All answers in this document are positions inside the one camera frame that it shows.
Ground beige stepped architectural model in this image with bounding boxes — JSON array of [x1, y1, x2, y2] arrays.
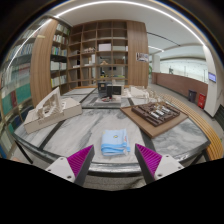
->
[[23, 86, 83, 135]]

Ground wooden bookshelf with books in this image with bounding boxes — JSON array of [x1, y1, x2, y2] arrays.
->
[[49, 22, 71, 96]]

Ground brown model on wooden board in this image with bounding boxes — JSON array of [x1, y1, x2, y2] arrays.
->
[[119, 101, 190, 139]]

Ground small white architectural model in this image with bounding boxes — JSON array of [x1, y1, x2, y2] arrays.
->
[[129, 85, 150, 99]]

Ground red bin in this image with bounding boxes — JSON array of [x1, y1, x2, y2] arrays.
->
[[197, 93, 207, 110]]

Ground wooden cubby shelf unit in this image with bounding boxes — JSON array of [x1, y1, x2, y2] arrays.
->
[[68, 20, 129, 88]]

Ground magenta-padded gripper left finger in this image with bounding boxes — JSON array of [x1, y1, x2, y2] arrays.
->
[[45, 144, 96, 187]]

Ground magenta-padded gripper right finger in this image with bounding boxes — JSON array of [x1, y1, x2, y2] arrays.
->
[[134, 143, 185, 185]]

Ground glass-front bookshelf with books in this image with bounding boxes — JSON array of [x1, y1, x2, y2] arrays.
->
[[0, 33, 38, 134]]

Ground dark grey bin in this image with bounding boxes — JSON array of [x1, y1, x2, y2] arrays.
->
[[187, 89, 198, 103]]

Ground curved wooden slat bench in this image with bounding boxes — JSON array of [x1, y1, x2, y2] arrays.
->
[[163, 93, 224, 161]]

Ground black box architectural model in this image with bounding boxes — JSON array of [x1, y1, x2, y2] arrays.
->
[[97, 81, 124, 100]]

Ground wall poster sign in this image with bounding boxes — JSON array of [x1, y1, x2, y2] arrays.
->
[[135, 52, 150, 63]]

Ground wall-mounted screen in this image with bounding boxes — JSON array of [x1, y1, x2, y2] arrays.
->
[[207, 71, 217, 84]]

